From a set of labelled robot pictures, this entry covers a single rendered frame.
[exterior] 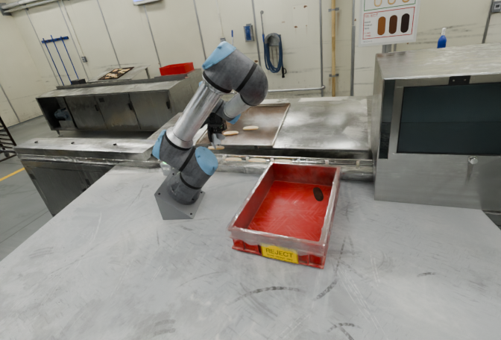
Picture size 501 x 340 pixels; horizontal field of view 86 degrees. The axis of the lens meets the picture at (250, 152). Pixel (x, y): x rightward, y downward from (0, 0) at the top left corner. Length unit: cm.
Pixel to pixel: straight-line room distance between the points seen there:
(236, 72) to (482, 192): 93
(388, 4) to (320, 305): 170
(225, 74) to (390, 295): 79
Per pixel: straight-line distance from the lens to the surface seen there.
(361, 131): 158
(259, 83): 92
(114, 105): 497
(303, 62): 503
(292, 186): 126
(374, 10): 202
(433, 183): 118
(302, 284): 89
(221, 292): 91
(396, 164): 112
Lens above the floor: 153
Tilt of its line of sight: 26 degrees down
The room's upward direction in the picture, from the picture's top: 9 degrees counter-clockwise
